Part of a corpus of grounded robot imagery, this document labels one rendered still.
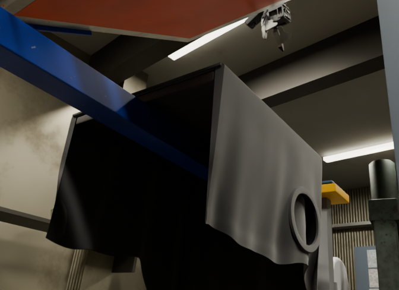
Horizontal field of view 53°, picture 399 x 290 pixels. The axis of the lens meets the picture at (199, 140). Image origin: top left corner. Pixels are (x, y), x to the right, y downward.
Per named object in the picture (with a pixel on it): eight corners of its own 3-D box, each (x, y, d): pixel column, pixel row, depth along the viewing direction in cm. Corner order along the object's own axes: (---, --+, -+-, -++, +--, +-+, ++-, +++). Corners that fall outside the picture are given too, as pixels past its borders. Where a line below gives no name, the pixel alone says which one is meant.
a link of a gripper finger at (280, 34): (294, 47, 152) (285, 24, 150) (279, 52, 156) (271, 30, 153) (296, 45, 155) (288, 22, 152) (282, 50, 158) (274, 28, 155)
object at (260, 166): (290, 300, 94) (291, 160, 109) (326, 303, 89) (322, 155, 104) (161, 267, 62) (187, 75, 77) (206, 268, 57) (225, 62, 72)
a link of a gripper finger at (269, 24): (273, 28, 139) (277, 13, 145) (258, 33, 143) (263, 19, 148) (277, 35, 141) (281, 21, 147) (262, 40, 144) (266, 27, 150)
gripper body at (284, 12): (283, 16, 144) (279, -13, 147) (262, 25, 149) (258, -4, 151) (292, 24, 150) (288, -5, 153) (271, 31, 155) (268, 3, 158)
